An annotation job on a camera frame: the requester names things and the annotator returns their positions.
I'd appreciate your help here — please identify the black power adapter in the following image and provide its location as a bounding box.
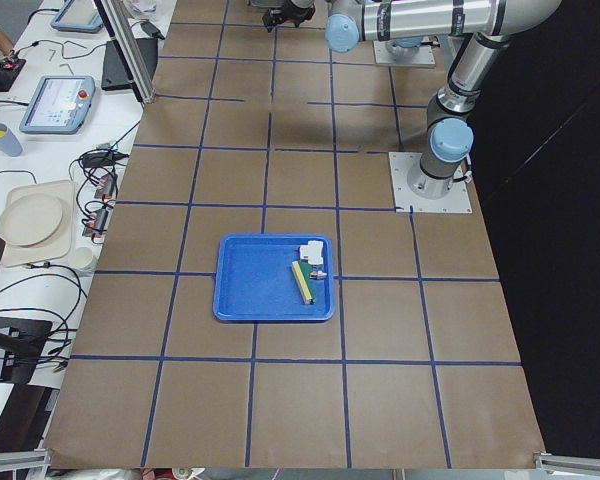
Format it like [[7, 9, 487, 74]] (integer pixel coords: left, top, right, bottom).
[[140, 20, 165, 40]]

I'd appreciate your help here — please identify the blue cup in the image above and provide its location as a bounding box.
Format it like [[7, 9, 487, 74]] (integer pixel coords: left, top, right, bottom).
[[0, 123, 23, 157]]

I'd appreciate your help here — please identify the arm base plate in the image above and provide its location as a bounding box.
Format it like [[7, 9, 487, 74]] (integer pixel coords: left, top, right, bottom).
[[388, 152, 472, 214], [373, 37, 436, 68]]

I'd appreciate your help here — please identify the blue plastic tray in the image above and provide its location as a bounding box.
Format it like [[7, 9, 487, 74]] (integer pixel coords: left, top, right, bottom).
[[213, 233, 336, 323]]

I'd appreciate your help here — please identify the green yellow terminal block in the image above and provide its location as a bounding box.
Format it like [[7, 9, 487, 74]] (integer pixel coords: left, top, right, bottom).
[[291, 260, 327, 305]]

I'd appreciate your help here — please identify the aluminium frame post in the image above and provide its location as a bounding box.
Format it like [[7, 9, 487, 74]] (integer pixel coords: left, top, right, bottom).
[[94, 0, 155, 104]]

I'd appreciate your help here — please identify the white paper cup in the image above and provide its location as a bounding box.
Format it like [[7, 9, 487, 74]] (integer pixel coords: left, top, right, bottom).
[[68, 247, 98, 274]]

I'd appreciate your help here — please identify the black laptop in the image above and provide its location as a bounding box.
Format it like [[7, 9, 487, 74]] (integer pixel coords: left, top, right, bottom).
[[101, 35, 160, 92]]

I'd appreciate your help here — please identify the teach pendant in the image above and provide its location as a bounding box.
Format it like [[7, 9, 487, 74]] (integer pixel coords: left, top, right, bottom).
[[19, 75, 96, 135], [51, 0, 103, 34]]

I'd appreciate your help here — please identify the beige plate on tray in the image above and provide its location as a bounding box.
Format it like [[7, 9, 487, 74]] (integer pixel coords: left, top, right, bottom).
[[0, 180, 76, 267]]

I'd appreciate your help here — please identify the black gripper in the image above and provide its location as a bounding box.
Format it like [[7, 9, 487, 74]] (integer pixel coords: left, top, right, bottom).
[[262, 0, 315, 33]]

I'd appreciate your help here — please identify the white circuit breaker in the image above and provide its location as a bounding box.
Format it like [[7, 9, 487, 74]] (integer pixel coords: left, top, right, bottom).
[[298, 240, 324, 267]]

